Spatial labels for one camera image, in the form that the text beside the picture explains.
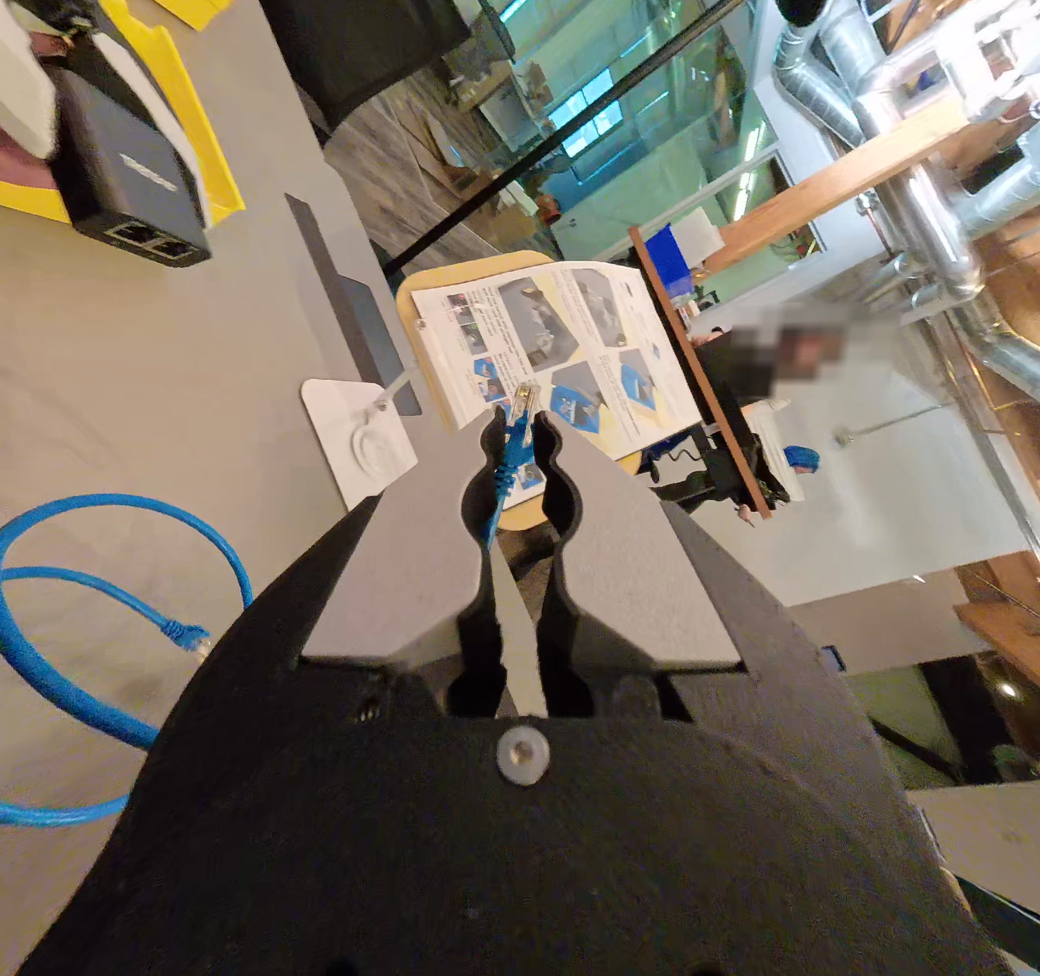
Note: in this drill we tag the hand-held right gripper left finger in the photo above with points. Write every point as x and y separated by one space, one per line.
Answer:
406 569

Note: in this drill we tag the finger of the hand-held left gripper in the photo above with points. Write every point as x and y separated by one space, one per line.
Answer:
158 102
20 82

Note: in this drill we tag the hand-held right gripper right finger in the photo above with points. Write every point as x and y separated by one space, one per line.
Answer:
634 578

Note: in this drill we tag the black ethernet splitter box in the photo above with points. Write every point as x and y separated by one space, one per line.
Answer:
122 171

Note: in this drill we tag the yellow plastic bin with divider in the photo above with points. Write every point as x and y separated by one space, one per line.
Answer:
28 204

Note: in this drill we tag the wooden instruction board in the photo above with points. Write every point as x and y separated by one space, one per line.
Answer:
524 514

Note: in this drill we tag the wooden background table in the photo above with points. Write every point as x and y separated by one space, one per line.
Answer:
699 374

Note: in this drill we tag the black mesh chair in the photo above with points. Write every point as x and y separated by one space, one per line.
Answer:
357 17

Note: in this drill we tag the printed instruction sheet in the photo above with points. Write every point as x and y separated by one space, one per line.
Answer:
569 326

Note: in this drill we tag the silver ventilation ducts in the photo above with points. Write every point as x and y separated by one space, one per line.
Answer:
934 220

